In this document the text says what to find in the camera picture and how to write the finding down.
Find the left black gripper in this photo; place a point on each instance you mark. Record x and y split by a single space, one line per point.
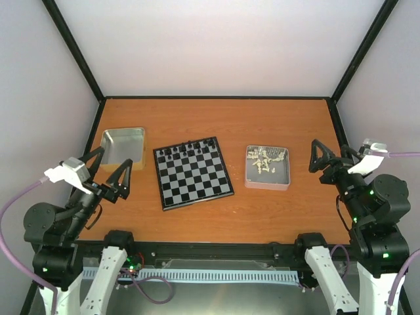
123 188

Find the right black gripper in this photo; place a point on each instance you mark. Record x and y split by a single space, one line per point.
327 156

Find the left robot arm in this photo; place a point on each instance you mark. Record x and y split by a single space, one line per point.
53 231

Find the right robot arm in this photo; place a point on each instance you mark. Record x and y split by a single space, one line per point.
375 208

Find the pink tin with white pieces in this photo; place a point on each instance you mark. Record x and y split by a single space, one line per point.
267 168

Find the black chess piece set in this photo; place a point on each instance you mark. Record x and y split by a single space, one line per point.
192 150

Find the empty silver metal tin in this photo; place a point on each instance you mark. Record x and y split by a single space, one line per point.
121 144

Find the black and silver chessboard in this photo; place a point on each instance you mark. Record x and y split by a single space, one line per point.
182 184

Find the light blue cable duct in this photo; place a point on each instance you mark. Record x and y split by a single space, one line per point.
197 276

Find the black frame post right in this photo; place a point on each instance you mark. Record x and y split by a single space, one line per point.
371 35

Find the black frame post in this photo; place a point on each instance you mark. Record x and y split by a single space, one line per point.
371 35
66 34

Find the black frame post left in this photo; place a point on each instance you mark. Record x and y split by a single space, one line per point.
66 34

